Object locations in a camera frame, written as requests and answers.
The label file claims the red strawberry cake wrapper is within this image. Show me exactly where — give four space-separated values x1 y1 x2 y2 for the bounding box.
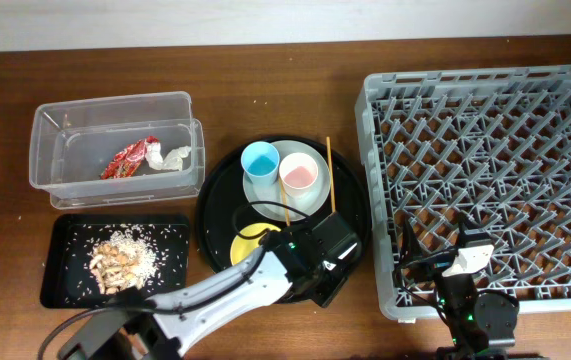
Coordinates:
100 136 159 180

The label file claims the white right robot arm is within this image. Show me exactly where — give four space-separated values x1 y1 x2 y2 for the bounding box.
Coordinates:
393 217 520 359

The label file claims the yellow bowl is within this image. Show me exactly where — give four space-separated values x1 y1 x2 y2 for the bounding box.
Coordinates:
230 223 280 265

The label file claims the wooden chopstick on plate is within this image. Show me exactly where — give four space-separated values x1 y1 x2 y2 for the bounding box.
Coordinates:
278 178 291 227

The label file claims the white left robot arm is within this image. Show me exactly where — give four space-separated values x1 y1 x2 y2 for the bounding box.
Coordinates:
43 212 363 359

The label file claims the food scraps and rice pile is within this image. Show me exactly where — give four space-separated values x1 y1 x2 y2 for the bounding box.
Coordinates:
87 230 159 295

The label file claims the grey dishwasher rack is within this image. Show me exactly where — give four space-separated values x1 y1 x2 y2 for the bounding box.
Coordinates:
355 65 571 322

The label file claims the wooden chopstick on tray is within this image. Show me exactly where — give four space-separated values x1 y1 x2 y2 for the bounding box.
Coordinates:
326 136 337 214

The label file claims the white tissue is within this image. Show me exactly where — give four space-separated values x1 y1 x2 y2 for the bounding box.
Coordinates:
145 142 191 171

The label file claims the pink plastic cup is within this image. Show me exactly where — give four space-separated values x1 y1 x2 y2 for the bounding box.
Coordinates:
279 152 319 197

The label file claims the black rectangular tray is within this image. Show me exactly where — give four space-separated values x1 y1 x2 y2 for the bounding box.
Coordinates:
40 214 190 308

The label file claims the light blue plastic cup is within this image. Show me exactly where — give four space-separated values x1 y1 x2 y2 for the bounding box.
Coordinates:
241 141 280 186

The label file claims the clear plastic waste bin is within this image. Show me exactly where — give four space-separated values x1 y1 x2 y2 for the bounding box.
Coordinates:
29 91 206 210

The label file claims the black round tray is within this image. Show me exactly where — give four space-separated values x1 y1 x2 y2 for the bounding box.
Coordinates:
195 146 371 273

